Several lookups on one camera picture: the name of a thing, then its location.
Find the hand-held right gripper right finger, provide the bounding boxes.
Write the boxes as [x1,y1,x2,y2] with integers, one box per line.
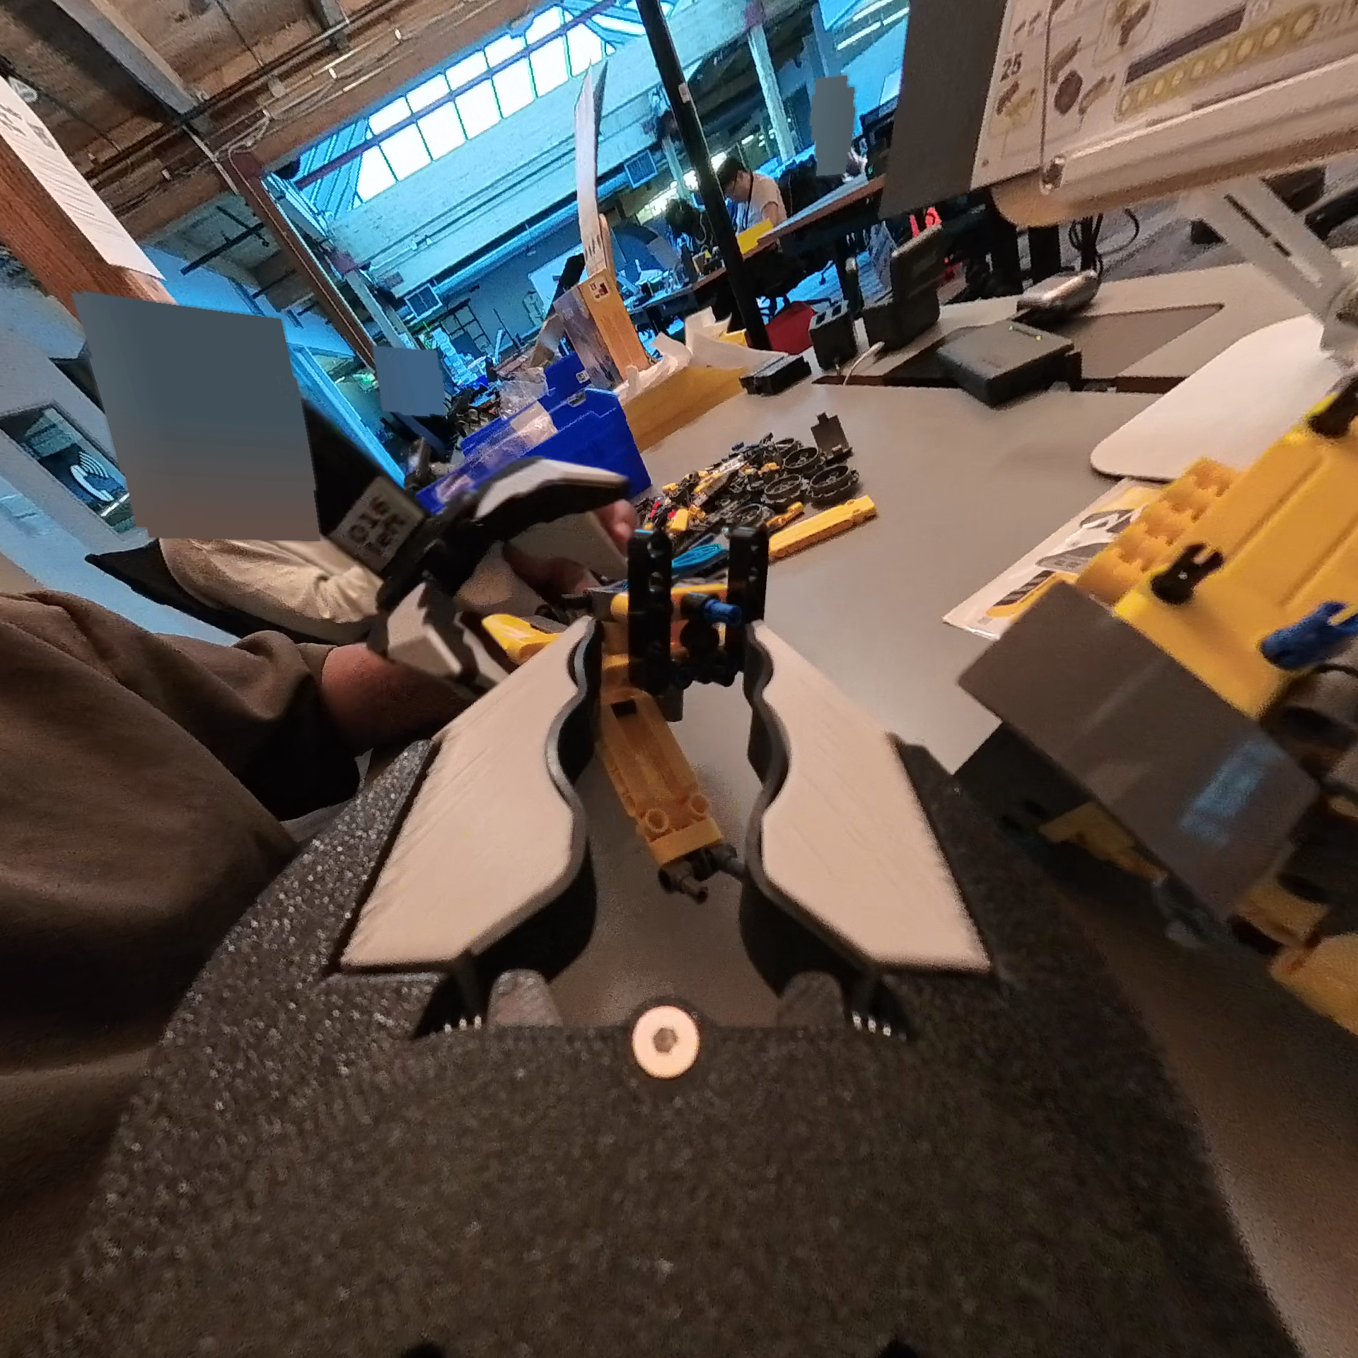
[746,623,996,1016]

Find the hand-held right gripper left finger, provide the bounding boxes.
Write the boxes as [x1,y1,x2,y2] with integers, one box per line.
[340,619,602,1016]

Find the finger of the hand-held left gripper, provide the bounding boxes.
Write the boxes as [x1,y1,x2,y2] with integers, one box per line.
[368,587,512,699]
[465,460,632,545]

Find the yellow toy brick assembly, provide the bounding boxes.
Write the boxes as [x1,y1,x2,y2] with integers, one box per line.
[482,526,772,906]

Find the person's left forearm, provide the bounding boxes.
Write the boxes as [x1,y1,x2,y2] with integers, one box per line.
[0,593,368,1358]

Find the person's left hand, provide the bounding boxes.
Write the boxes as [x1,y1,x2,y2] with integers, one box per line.
[321,640,476,737]

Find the blue plastic bin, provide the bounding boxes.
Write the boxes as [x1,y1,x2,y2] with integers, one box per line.
[414,388,655,523]

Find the yellow cardboard tray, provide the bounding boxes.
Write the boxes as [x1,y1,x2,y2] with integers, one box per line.
[621,340,750,449]

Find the toy set carton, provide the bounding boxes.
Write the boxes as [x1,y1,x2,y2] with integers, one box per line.
[552,270,655,390]

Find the crumpled white paper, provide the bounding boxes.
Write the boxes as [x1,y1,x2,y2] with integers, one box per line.
[647,314,744,375]

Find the pile of small toy parts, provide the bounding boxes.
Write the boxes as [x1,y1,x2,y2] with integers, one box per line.
[647,430,861,543]

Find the long yellow toy beam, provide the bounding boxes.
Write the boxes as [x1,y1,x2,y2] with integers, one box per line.
[765,498,880,562]

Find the black chair back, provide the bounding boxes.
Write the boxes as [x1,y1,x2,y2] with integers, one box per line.
[86,543,236,644]

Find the yellow sticker sheet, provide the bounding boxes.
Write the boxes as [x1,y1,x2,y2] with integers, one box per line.
[945,483,1169,640]

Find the tall white paper banner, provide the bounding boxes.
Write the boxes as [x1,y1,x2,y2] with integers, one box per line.
[573,65,617,278]

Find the phone icon sign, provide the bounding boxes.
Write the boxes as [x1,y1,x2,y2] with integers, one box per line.
[0,405,137,538]

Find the black pole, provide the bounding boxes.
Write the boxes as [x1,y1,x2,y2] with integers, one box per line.
[638,0,770,352]

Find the wooden office desk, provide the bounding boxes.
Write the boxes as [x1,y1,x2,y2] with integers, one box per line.
[694,175,888,293]

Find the large black charger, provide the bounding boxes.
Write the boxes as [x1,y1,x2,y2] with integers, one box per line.
[865,227,949,352]

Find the large yellow toy vehicle model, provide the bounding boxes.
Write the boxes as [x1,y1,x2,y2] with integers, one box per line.
[960,394,1358,1037]

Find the dark flat device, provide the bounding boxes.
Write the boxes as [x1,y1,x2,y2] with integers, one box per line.
[939,323,1083,407]

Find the white paper notice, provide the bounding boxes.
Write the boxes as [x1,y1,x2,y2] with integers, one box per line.
[0,75,167,280]

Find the silver computer mouse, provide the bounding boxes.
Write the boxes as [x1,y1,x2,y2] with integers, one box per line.
[1017,270,1102,321]

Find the black computer monitor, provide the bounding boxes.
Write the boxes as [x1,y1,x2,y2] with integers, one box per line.
[880,0,1009,219]

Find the white book stand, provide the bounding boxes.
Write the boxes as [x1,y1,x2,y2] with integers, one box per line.
[998,96,1358,486]

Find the toy instruction booklet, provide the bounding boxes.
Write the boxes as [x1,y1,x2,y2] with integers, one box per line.
[975,0,1358,196]

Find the wooden support post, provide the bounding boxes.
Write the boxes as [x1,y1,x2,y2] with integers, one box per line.
[0,128,177,310]

